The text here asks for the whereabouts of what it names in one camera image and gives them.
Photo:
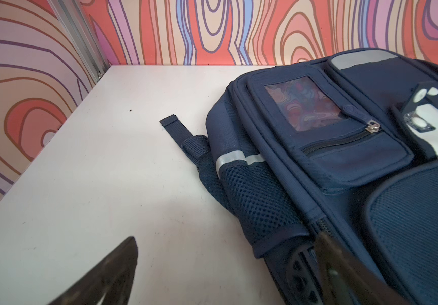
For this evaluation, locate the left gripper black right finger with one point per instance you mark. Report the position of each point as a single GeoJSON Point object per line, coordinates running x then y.
{"type": "Point", "coordinates": [345, 280]}

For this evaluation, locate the navy blue backpack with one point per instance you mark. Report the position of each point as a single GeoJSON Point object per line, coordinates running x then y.
{"type": "Point", "coordinates": [345, 146]}

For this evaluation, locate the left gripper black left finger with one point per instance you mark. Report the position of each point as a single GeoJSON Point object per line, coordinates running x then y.
{"type": "Point", "coordinates": [109, 282]}

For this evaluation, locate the aluminium frame post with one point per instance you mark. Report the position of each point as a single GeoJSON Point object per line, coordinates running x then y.
{"type": "Point", "coordinates": [78, 28]}

